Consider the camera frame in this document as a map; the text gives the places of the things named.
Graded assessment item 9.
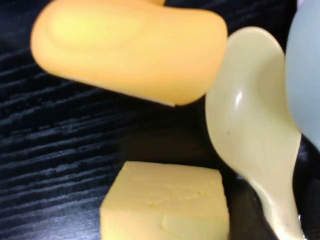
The yellow plastic spoon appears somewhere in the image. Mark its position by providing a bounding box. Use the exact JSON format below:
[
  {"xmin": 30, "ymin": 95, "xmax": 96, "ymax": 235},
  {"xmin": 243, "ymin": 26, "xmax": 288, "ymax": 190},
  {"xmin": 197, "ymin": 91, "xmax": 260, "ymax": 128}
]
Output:
[{"xmin": 204, "ymin": 26, "xmax": 303, "ymax": 240}]

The pale green plastic spoon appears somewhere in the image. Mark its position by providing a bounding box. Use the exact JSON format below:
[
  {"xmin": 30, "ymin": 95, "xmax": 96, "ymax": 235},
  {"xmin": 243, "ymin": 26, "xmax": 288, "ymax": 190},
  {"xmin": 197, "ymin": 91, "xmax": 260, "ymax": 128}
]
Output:
[{"xmin": 284, "ymin": 0, "xmax": 320, "ymax": 148}]

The yellow plastic cap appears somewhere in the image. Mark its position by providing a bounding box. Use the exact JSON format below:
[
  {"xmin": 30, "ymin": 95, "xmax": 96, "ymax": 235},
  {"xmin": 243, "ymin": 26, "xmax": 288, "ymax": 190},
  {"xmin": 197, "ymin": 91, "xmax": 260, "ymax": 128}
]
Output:
[{"xmin": 30, "ymin": 0, "xmax": 229, "ymax": 108}]

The yellow foam cube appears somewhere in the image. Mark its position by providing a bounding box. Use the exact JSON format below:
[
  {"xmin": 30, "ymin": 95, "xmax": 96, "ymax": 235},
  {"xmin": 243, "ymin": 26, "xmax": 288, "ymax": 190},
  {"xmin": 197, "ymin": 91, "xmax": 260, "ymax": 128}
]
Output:
[{"xmin": 99, "ymin": 160, "xmax": 230, "ymax": 240}]

